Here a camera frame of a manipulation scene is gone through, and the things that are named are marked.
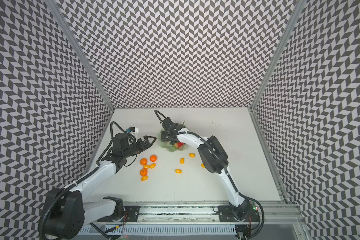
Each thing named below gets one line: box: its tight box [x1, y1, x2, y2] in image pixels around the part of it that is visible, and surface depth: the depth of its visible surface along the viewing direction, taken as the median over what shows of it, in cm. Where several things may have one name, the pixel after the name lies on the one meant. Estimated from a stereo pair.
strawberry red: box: [173, 142, 185, 149], surface depth 97 cm
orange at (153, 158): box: [149, 154, 157, 162], surface depth 93 cm
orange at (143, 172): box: [140, 168, 148, 177], surface depth 86 cm
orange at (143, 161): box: [140, 158, 148, 166], surface depth 91 cm
